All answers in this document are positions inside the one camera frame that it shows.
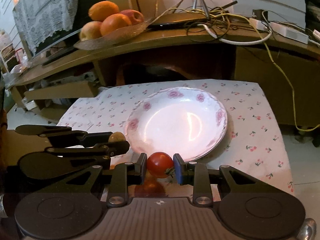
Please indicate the white power strip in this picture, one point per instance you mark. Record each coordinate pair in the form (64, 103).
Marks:
(280, 29)

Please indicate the white lace cover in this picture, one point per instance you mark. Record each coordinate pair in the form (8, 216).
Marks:
(38, 20)

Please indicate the flat screen television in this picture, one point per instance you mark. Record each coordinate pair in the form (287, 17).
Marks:
(80, 20)

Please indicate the cardboard box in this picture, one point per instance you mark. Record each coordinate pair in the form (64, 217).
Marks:
(81, 89)

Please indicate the white floral plate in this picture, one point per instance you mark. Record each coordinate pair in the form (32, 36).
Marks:
(187, 121)

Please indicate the orange in tray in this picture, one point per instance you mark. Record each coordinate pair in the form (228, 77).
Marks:
(101, 10)
(114, 22)

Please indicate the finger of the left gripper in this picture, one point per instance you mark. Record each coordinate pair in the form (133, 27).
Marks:
(64, 136)
(110, 149)

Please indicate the cherry print tablecloth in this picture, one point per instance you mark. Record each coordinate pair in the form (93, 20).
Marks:
(253, 142)

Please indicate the glass fruit tray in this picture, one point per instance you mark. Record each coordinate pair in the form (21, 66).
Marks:
(118, 36)

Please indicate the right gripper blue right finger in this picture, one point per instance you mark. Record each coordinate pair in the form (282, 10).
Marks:
(194, 174)

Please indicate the small brown round fruit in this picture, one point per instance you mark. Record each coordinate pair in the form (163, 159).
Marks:
(116, 137)

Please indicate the yellow apple in tray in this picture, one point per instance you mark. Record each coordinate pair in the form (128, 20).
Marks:
(90, 31)

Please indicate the large red tomato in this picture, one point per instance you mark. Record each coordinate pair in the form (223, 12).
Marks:
(159, 164)

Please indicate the wooden tv stand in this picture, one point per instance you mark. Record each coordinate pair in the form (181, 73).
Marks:
(287, 71)

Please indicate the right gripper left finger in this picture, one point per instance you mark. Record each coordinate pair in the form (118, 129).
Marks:
(123, 176)

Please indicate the red apple in tray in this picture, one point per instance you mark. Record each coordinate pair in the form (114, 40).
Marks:
(135, 17)

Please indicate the black router with antennas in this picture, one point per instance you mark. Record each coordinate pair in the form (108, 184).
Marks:
(176, 16)

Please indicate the front orange in tray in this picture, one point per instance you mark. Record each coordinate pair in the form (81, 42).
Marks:
(114, 22)

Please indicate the top orange in tray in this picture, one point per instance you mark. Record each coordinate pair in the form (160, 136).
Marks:
(101, 10)

